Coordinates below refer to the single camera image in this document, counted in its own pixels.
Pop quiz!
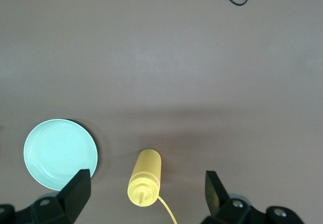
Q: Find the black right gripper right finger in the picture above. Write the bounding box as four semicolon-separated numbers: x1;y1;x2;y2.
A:
201;170;302;224

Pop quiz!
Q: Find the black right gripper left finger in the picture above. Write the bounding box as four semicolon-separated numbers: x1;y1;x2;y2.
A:
0;169;92;224

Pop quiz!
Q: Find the yellow squeeze bottle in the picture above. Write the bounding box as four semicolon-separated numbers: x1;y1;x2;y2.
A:
127;148;179;224

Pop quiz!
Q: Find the mint green plate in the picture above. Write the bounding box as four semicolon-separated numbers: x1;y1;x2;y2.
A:
23;119;99;191

